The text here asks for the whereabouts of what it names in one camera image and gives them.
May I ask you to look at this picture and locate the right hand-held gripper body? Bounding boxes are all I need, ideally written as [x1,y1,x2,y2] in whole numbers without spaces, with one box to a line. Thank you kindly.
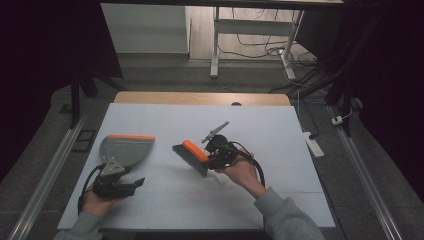
[201,121,240,171]

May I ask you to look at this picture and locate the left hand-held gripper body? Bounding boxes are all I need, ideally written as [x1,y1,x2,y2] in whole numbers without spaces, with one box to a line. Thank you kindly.
[92,161,134,201]

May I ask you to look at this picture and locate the orange brush with grey bristles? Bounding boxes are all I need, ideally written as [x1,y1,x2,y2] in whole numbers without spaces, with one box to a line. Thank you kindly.
[171,139,210,179]

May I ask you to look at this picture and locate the grey dustpan with orange edge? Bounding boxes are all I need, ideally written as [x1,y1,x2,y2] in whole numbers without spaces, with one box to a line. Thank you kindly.
[98,133,156,168]

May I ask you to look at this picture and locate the person's left hand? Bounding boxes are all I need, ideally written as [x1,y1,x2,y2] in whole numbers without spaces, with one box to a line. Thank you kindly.
[81,189,125,218]

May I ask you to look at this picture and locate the person's right hand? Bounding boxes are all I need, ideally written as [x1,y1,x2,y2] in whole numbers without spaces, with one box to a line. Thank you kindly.
[214,149,265,199]

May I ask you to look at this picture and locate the white board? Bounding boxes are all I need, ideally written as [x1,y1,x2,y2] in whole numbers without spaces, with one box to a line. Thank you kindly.
[57,102,336,232]

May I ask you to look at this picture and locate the wooden table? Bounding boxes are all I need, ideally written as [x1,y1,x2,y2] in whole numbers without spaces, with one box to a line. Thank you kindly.
[113,91,292,107]

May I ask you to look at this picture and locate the white power strip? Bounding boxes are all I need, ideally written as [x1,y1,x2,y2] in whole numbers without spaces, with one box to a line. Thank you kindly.
[302,131,325,159]

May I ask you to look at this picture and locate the black metal stand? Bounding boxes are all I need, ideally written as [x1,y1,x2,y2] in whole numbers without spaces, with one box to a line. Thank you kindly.
[323,74,356,138]
[59,64,128,130]

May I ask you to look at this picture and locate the black curtain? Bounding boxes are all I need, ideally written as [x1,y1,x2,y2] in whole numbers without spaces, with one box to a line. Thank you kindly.
[294,0,424,204]
[0,0,125,183]

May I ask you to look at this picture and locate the left hand-held gripper black cable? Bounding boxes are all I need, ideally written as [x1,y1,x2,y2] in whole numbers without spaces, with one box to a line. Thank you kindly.
[77,163,106,215]

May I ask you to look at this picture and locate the hand-held gripper black cable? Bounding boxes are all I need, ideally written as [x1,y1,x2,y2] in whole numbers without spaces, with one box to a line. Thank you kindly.
[231,141,267,188]
[77,163,106,215]

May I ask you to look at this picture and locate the right hand-held gripper black cable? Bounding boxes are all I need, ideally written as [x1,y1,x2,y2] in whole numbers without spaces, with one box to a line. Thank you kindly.
[231,141,267,188]

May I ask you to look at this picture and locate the black rectangular floor frame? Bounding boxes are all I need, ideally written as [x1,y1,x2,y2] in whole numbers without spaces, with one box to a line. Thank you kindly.
[71,129,98,154]

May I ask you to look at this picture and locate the aluminium rail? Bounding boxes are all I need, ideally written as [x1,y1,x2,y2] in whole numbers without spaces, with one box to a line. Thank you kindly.
[7,111,90,240]
[327,105,404,240]

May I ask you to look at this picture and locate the tangle of black floor cables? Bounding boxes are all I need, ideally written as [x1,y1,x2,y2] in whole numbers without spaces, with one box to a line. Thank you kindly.
[218,8,334,98]

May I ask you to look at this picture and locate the white desk frame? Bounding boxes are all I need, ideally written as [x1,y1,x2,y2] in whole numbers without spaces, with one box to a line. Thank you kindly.
[209,6,305,81]

